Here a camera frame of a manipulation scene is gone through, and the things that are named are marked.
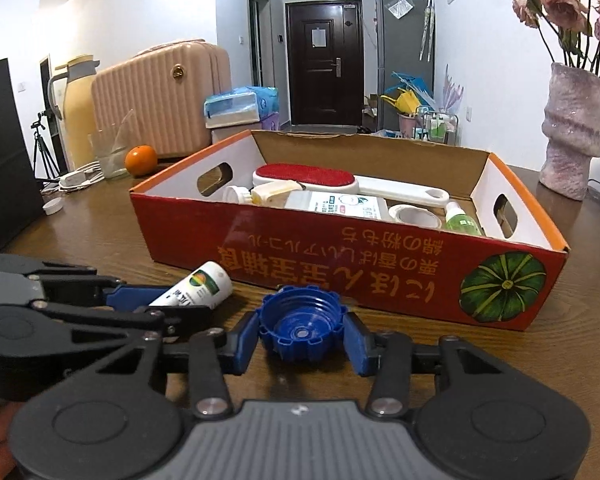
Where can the yellow thermos jug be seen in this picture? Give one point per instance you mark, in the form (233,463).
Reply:
(77,110)

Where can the eyeglasses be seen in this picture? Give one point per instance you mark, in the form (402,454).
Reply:
(599,190)

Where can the clear plastic bag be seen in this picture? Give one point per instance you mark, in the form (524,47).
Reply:
(399,6)

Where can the hanging umbrella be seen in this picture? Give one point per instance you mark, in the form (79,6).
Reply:
(426,30)

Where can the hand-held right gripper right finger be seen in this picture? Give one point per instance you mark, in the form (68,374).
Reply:
(355,345)

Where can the red and white lint brush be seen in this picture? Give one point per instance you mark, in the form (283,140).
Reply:
(305,175)

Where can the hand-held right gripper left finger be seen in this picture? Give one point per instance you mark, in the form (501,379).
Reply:
(247,340)

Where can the white tape roll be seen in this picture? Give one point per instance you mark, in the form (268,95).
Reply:
(415,216)

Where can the white power strip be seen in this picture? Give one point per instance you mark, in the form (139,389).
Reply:
(79,177)

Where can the pink ribbed suitcase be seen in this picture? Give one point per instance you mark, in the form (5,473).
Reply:
(159,100)

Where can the black tripod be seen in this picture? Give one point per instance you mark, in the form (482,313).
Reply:
(42,145)

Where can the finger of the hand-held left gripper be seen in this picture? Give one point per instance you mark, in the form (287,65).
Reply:
(129,322)
(129,296)

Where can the small white cap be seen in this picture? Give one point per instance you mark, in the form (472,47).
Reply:
(52,206)

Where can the pink bucket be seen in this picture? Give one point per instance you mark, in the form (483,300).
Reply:
(409,125)

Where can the clear glass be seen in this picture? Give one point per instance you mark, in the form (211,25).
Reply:
(110,160)

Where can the white tissue pack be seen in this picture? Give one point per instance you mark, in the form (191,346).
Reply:
(229,107)

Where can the green spray bottle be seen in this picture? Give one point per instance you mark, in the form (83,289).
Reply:
(462,222)

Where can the lavender flower bunch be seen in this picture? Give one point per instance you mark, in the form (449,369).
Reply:
(452,90)

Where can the blue tissue pack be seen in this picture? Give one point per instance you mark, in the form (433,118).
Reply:
(267,100)

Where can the black board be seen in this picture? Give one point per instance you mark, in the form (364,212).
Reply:
(4,160)

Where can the white labelled bottle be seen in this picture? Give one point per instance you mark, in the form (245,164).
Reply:
(335,205)

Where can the blue ribbed cap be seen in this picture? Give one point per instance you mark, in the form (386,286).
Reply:
(300,325)

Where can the red cardboard box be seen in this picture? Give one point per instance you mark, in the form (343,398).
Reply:
(330,270)

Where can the dried pink flowers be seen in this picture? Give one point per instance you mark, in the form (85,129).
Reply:
(560,0)

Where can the orange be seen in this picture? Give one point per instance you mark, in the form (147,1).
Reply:
(140,160)

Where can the dark brown door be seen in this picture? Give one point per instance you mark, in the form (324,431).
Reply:
(322,70)

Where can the grey refrigerator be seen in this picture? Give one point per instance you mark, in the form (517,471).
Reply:
(405,45)

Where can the pink textured vase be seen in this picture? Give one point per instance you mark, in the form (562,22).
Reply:
(572,130)

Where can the small white bottle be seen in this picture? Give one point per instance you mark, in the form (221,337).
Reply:
(199,285)

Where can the small rack with bottles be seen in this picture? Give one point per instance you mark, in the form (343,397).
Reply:
(437,127)

